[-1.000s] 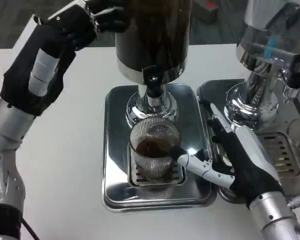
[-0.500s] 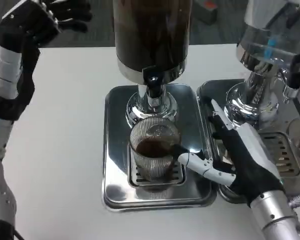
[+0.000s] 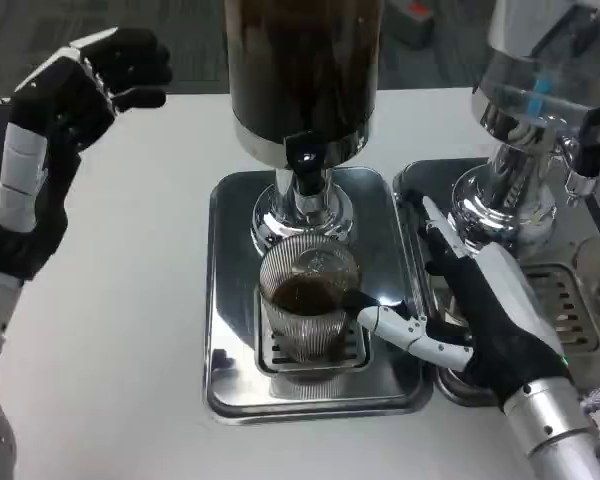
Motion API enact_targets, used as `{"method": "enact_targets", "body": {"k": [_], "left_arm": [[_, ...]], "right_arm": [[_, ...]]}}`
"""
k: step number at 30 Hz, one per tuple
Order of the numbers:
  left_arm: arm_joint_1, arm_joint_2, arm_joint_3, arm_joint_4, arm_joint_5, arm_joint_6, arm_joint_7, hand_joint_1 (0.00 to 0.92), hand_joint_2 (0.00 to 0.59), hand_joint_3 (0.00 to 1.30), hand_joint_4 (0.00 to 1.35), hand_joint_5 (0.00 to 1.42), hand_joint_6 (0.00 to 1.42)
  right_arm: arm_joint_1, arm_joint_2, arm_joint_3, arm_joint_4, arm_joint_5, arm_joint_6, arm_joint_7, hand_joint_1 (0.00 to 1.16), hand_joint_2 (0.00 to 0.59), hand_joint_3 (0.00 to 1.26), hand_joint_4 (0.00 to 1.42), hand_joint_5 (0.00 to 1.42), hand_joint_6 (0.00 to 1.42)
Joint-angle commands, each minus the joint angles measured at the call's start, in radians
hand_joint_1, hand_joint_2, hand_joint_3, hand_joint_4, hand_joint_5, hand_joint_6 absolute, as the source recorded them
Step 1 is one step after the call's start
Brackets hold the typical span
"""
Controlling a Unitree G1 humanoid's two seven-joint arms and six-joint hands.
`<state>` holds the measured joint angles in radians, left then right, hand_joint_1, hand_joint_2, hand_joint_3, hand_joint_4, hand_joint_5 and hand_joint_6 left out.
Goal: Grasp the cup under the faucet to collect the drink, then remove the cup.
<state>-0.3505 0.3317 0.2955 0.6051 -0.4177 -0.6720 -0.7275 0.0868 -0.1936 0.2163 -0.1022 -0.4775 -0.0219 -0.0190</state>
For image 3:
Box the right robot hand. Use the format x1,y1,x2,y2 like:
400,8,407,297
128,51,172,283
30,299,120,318
340,192,571,409

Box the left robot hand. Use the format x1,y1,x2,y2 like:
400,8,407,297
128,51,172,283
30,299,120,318
0,27,174,281

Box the clear ribbed glass cup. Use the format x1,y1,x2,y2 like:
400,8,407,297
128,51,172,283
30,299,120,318
258,234,364,366

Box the steel slotted tray grid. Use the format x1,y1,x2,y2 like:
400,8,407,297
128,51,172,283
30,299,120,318
522,263,600,354
253,289,372,376

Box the steel drip tray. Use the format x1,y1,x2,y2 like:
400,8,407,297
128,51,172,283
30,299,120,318
392,158,600,407
199,167,435,414

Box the clear drink dispenser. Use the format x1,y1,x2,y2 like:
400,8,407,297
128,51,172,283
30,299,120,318
449,0,600,256

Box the dark drink dispenser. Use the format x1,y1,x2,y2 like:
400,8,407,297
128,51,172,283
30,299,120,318
223,0,385,261

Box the green box with red top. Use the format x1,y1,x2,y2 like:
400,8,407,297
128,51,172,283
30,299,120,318
385,0,436,50

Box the black loop-handle dispenser tap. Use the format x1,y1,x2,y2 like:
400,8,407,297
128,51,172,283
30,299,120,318
564,104,600,206

